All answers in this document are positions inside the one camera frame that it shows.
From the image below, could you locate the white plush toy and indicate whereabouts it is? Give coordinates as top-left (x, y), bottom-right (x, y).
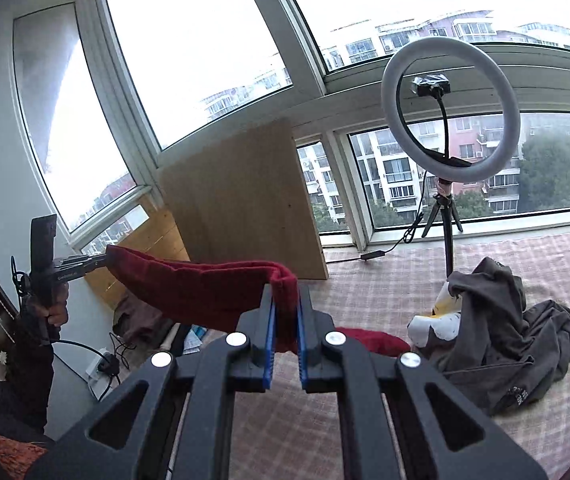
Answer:
top-left (407, 281), bottom-right (462, 349)

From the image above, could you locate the dark grey hooded sweatshirt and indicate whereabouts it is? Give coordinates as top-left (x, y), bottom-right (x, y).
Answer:
top-left (421, 257), bottom-right (570, 416)

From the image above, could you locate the white ring light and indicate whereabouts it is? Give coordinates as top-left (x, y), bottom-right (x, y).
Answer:
top-left (380, 34), bottom-right (522, 184)

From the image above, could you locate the dark red knit garment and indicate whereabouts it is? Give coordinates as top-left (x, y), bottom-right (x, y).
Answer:
top-left (104, 244), bottom-right (412, 357)

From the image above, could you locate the stack of folded clothes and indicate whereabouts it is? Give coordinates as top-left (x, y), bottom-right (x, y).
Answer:
top-left (113, 292), bottom-right (177, 350)

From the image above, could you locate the pink plaid cloth mat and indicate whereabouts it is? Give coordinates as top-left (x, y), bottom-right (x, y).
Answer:
top-left (164, 226), bottom-right (570, 480)

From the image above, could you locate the black tripod stand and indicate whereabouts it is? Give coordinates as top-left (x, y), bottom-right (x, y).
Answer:
top-left (422, 178), bottom-right (463, 278)

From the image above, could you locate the light wooden board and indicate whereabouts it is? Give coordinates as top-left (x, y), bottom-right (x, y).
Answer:
top-left (159, 119), bottom-right (328, 280)

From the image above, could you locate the white power strip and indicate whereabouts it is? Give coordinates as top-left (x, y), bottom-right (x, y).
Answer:
top-left (84, 348), bottom-right (120, 385)

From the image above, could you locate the person's left hand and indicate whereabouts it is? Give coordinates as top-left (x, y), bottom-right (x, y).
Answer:
top-left (20, 283), bottom-right (69, 344)

